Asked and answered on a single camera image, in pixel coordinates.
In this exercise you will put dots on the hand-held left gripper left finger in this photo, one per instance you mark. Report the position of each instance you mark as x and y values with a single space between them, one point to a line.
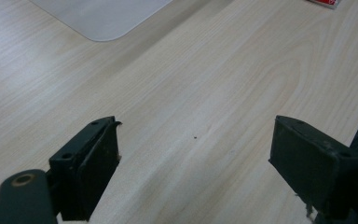
87 168

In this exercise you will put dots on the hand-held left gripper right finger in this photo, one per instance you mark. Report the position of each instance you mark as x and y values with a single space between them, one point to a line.
307 161

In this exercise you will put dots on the red and white packet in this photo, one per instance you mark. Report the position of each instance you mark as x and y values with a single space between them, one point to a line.
324 2

